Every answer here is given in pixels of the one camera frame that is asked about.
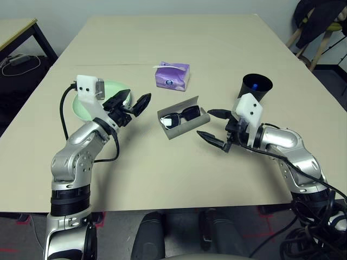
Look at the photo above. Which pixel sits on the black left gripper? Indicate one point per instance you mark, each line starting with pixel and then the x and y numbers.
pixel 120 117

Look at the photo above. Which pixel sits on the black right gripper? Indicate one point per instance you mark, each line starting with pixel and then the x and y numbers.
pixel 237 132

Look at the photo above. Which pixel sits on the grey glasses case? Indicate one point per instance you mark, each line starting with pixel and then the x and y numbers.
pixel 187 127

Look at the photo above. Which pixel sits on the black sunglasses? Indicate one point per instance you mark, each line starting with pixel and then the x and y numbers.
pixel 189 113

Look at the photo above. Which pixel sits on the green plastic plate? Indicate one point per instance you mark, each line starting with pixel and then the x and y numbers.
pixel 80 111

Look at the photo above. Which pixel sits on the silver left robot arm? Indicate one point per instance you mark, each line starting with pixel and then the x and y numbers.
pixel 76 162

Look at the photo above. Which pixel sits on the purple tissue pack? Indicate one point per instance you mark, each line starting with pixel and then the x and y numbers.
pixel 170 78

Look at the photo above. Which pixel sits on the black plastic cup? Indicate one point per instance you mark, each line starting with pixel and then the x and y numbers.
pixel 254 93

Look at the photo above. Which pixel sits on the blue marker pen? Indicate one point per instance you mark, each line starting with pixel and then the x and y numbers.
pixel 255 86

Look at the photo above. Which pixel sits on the black table foot bar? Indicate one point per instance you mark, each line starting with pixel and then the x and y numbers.
pixel 97 218
pixel 276 210

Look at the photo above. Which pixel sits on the grey robot right leg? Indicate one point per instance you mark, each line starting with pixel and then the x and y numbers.
pixel 222 235

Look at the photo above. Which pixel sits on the grey robot leg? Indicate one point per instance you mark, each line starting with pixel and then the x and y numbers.
pixel 147 235
pixel 222 235

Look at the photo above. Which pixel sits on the wooden stool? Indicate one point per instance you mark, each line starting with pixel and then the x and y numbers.
pixel 318 51

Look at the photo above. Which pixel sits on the grey robot left leg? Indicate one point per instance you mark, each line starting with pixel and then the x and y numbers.
pixel 147 235

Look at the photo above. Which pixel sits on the grey robot torso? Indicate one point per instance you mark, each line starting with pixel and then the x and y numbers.
pixel 203 257

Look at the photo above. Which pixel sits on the beige side table black legs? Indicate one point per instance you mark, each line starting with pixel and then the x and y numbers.
pixel 13 29

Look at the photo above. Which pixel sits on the black jacket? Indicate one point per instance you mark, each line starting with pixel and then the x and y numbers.
pixel 314 19

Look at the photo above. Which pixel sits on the yellow green stool cushion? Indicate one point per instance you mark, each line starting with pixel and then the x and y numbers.
pixel 334 27

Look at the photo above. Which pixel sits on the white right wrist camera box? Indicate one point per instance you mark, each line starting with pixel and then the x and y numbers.
pixel 250 108

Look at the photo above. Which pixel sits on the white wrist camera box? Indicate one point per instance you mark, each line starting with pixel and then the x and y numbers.
pixel 86 89
pixel 250 108

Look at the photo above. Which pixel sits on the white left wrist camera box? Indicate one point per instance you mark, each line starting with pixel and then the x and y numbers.
pixel 86 89

